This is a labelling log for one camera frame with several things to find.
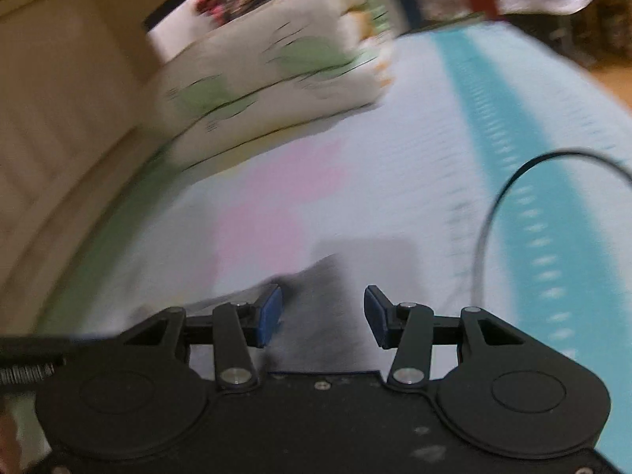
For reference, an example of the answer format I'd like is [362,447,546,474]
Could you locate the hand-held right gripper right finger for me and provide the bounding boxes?
[363,285,527,389]

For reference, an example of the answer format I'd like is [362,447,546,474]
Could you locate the white quilt orange print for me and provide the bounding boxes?
[340,0,397,102]

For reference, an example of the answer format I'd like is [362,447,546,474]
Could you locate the grey pants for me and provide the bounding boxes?
[267,252,402,374]

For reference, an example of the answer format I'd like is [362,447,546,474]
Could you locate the black cable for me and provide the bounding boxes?
[471,150,632,309]

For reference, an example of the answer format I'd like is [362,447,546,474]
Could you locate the beige wooden panel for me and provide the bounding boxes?
[0,0,166,329]

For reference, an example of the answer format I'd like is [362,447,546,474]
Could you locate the white quilt green leaf print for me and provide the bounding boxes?
[153,0,383,171]

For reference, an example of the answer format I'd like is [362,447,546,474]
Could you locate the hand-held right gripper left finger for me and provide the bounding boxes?
[121,283,285,392]

